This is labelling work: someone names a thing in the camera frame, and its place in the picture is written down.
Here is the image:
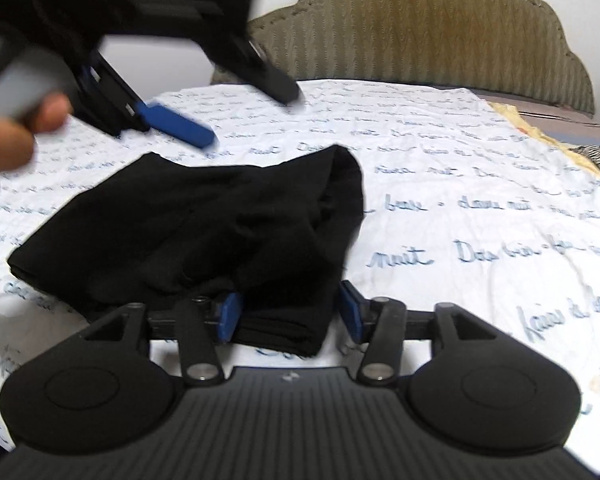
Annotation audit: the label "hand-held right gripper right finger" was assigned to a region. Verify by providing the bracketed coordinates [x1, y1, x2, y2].
[338, 280, 507, 389]

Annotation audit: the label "grey mattress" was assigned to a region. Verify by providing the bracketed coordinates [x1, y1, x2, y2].
[472, 86, 600, 129]

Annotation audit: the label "white script-printed bedsheet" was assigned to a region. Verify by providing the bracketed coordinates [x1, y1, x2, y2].
[0, 78, 600, 463]

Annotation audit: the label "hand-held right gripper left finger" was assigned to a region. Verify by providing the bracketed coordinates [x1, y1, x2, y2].
[81, 292, 245, 389]

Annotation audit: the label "yellow blanket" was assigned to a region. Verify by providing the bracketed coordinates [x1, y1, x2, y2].
[487, 100, 600, 196]

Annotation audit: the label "person's left hand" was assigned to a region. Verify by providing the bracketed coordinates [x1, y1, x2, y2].
[0, 94, 75, 221]

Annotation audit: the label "olive padded headboard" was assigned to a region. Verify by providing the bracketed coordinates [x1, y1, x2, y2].
[212, 0, 597, 117]

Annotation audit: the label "black pants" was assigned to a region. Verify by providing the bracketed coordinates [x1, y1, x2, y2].
[7, 144, 367, 359]

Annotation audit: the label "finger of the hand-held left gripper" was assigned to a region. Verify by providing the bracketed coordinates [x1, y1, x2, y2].
[76, 51, 218, 151]
[198, 22, 304, 108]

